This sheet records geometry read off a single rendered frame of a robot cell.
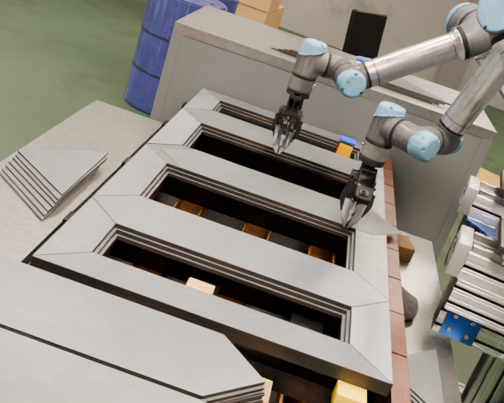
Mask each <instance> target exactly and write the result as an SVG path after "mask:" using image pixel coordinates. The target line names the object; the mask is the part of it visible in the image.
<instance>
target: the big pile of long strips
mask: <svg viewBox="0 0 504 403"><path fill-rule="evenodd" d="M264 384H265V381H264V379H263V378H262V377H261V376H260V375H259V374H258V372H257V371H256V370H255V369H254V368H253V367H252V365H251V364H250V363H249V362H248V361H247V360H246V359H245V358H244V356H242V355H241V354H240V352H239V351H238V350H237V349H236V348H235V347H234V345H233V344H232V343H231V342H230V341H229V340H228V338H227V337H226V336H225V335H224V334H222V333H218V332H215V331H213V330H210V329H207V328H204V327H201V326H199V325H195V324H193V323H190V322H188V321H184V320H182V319H179V318H176V317H173V316H170V315H168V314H165V313H162V312H159V311H157V310H154V309H151V308H148V307H145V306H143V305H139V304H137V303H134V302H132V301H128V300H126V299H123V298H120V297H117V296H114V295H112V294H109V293H106V292H103V291H101V290H98V289H95V288H92V287H89V286H87V285H83V284H81V283H78V282H76V281H71V280H70V279H67V278H64V277H60V276H58V275H56V274H53V273H49V272H47V271H45V270H42V269H38V268H36V267H33V266H31V265H27V264H25V263H22V262H20V261H15V260H13V259H11V258H8V257H4V256H2V255H0V403H263V402H264V400H263V399H262V397H263V396H265V391H264V389H265V387H264Z"/></svg>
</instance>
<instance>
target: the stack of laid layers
mask: <svg viewBox="0 0 504 403"><path fill-rule="evenodd" d="M221 110H223V111H225V112H227V113H230V114H234V115H237V116H239V117H242V118H245V119H248V120H251V121H253V122H257V123H260V124H262V125H264V126H269V127H271V128H272V122H273V119H272V118H268V117H266V116H263V115H261V114H256V113H255V112H252V111H249V110H245V109H243V108H240V107H237V106H234V105H231V104H229V103H226V102H222V101H220V102H219V103H218V104H217V105H216V106H215V107H214V109H213V111H216V112H220V111H221ZM201 134H205V135H207V136H210V137H212V138H217V139H218V140H221V141H224V142H228V143H230V144H233V145H235V146H239V147H242V148H244V149H247V150H251V151H253V152H255V153H258V154H262V155H265V156H267V157H269V158H273V159H276V160H279V161H281V162H285V163H287V164H290V165H292V166H297V167H299V168H301V169H304V170H308V171H310V172H313V173H316V174H319V175H322V176H324V177H327V178H331V179H334V180H335V181H338V182H342V183H345V184H346V183H347V182H348V179H349V176H350V175H349V174H345V173H343V172H340V171H337V170H334V169H331V168H329V167H326V166H322V165H320V164H318V163H315V162H311V161H308V160H306V159H304V158H300V157H297V156H294V155H292V154H288V153H286V152H281V153H280V154H276V153H275V151H274V148H271V147H269V146H265V145H263V144H260V143H257V142H254V141H251V140H249V139H246V138H242V137H239V136H237V135H235V134H231V133H228V132H226V131H223V130H220V129H217V128H214V127H212V126H208V125H205V124H202V123H201V124H200V126H199V127H198V128H197V129H196V130H195V131H194V132H193V133H192V134H191V135H190V137H189V138H188V139H187V140H186V142H185V143H184V144H183V145H169V144H149V143H146V144H147V145H148V146H149V147H150V148H151V149H152V150H153V151H154V152H155V153H156V154H157V155H158V156H159V157H161V158H162V159H163V160H164V161H165V162H166V163H167V164H166V165H165V166H164V167H163V169H162V170H161V171H160V172H159V174H158V175H157V176H156V177H155V178H154V180H153V181H152V182H151V183H150V184H149V185H148V186H147V187H146V188H145V190H144V191H143V192H142V193H141V195H140V196H142V197H144V198H149V199H150V198H151V196H152V195H153V194H154V192H155V191H156V190H157V189H158V187H159V186H160V185H161V184H162V183H163V182H164V181H165V179H166V178H167V177H168V176H169V177H172V178H176V179H178V180H180V181H183V182H187V183H190V184H192V185H194V186H198V187H201V188H203V189H206V190H209V191H212V192H215V193H217V194H221V195H223V196H226V197H228V198H233V199H235V200H237V201H240V202H244V203H246V204H249V205H252V206H255V207H258V208H260V209H264V210H266V211H269V212H271V213H276V214H278V215H280V216H283V217H287V218H289V219H292V220H294V221H298V222H301V223H303V224H306V225H309V226H312V227H314V228H317V229H321V230H323V231H326V232H328V233H332V234H335V235H337V236H339V237H344V238H346V239H347V244H346V264H345V268H346V269H350V270H353V271H354V250H355V234H356V229H354V228H351V227H350V228H348V229H346V228H344V227H343V225H342V224H339V223H337V222H335V221H331V220H328V219H325V218H323V217H319V216H316V215H313V214H312V213H307V212H305V211H302V210H300V209H296V208H294V207H291V206H288V205H284V204H282V203H280V202H277V201H273V200H270V199H268V198H264V197H262V196H259V195H257V194H252V193H251V192H248V191H245V190H241V189H239V188H236V187H234V186H230V185H227V184H225V183H222V182H219V181H216V180H214V179H211V178H207V177H204V176H202V175H200V174H196V173H193V172H190V171H189V170H184V169H182V168H181V167H180V166H179V165H178V164H177V163H176V162H174V161H173V160H172V159H171V158H170V157H169V156H168V155H167V154H166V153H164V152H163V151H162V150H161V149H179V150H193V149H191V146H192V145H193V144H194V143H195V142H196V141H197V140H198V138H199V137H200V136H201ZM298 137H299V138H303V139H306V140H308V141H311V142H314V143H317V144H319V145H322V146H326V147H329V148H331V149H333V150H336V149H337V146H338V143H339V142H337V141H335V140H332V139H329V138H326V137H323V136H321V135H318V134H314V133H311V132H309V131H307V130H303V129H301V131H300V134H299V135H298ZM116 240H119V241H123V242H125V243H128V244H131V245H135V246H137V247H139V248H142V249H146V250H148V251H150V252H153V253H157V254H160V255H162V256H164V257H168V258H171V259H173V260H175V261H180V262H182V263H185V264H187V265H191V266H193V267H196V268H198V269H202V270H205V271H207V272H209V273H213V274H216V275H218V276H221V277H224V278H227V279H230V280H232V281H236V282H238V283H241V284H243V285H247V286H249V287H252V288H255V289H258V290H261V291H263V292H266V293H270V294H272V295H274V296H277V297H281V298H283V299H286V300H288V301H292V302H294V303H297V304H299V305H304V306H306V307H308V308H311V309H315V310H317V311H319V312H322V313H326V314H329V315H331V316H333V317H337V318H340V319H341V325H340V336H339V340H340V341H344V342H347V343H350V325H351V310H352V307H351V306H348V305H344V304H342V303H339V302H337V301H333V300H330V299H328V298H326V297H322V296H319V295H317V294H314V293H311V292H308V291H305V290H303V289H299V288H297V287H294V286H292V285H288V284H286V283H283V282H280V281H276V280H274V279H272V278H269V277H265V276H263V275H261V274H258V273H254V272H251V271H249V270H247V269H243V268H240V267H238V266H236V265H231V264H229V263H226V262H224V261H220V260H218V259H215V258H212V257H209V256H206V255H204V254H201V253H198V252H195V251H193V250H190V249H187V248H184V247H181V246H179V245H175V244H173V243H170V242H168V241H163V240H162V239H159V238H156V237H152V236H150V235H148V234H145V233H141V232H138V231H137V230H134V229H130V228H127V227H125V226H123V225H119V224H116V223H115V225H114V227H113V228H112V229H111V230H110V231H109V233H108V234H107V235H106V236H105V237H104V238H103V239H102V240H101V241H100V243H99V244H98V245H97V246H96V247H95V249H94V250H93V251H92V252H93V253H97V254H100V255H102V256H104V255H105V254H106V252H107V251H108V250H109V248H110V247H111V246H112V245H113V244H114V243H115V241H116ZM30 265H31V266H33V267H36V268H38V269H42V270H45V271H47V272H49V273H53V274H56V275H58V276H60V277H64V278H67V279H70V280H71V281H76V282H78V283H81V284H83V285H87V286H89V287H92V288H95V289H98V290H101V291H103V292H106V293H109V294H112V295H114V296H117V297H120V298H123V299H126V300H128V301H132V302H134V303H137V304H139V305H143V306H145V307H148V308H151V309H154V310H157V311H159V312H162V313H165V314H168V315H170V316H173V317H176V318H179V319H182V320H184V321H188V322H190V323H193V324H195V325H199V326H201V327H204V328H207V329H210V330H213V331H215V332H218V333H222V334H224V335H225V336H226V337H227V338H228V340H229V341H232V342H234V343H237V344H239V345H244V346H245V347H248V348H251V349H255V350H257V351H259V352H262V353H266V354H268V355H270V356H273V357H277V358H279V359H282V360H284V361H288V362H290V363H293V364H296V365H300V366H301V367H304V368H307V369H311V370H313V371H315V372H318V373H321V374H324V375H327V376H329V377H332V378H335V379H338V380H340V381H344V382H346V383H349V384H352V385H355V386H357V387H360V388H363V389H366V390H369V391H371V392H374V393H377V394H380V395H383V396H385V397H388V394H389V392H390V390H391V388H392V386H393V385H392V384H389V383H386V382H384V381H380V380H378V379H375V378H372V377H369V376H367V375H364V374H361V373H358V372H355V371H353V370H350V369H347V368H344V367H341V366H339V365H336V364H333V363H330V362H328V361H324V360H322V359H319V358H316V357H313V356H310V355H308V354H305V353H302V352H299V351H297V350H294V349H291V348H288V347H285V346H283V345H279V344H277V343H274V342H272V341H268V340H266V339H263V338H260V337H257V336H254V335H252V334H249V333H246V332H243V331H241V330H238V329H235V328H232V327H229V326H227V325H223V324H221V323H218V322H216V321H212V320H210V319H207V318H204V317H201V316H198V315H196V314H193V313H190V312H187V311H185V310H182V309H179V308H176V307H173V306H171V305H167V304H165V303H162V302H160V301H156V300H154V299H151V298H148V297H145V296H142V295H140V294H137V293H134V292H131V291H129V290H126V289H123V288H120V287H117V286H115V285H111V284H109V283H106V282H104V281H100V280H98V279H95V278H92V277H89V276H86V275H84V274H81V273H78V272H75V271H73V270H70V269H67V268H64V267H61V266H59V265H55V264H53V263H50V262H48V261H44V260H42V259H39V258H36V257H33V256H32V257H31V261H30Z"/></svg>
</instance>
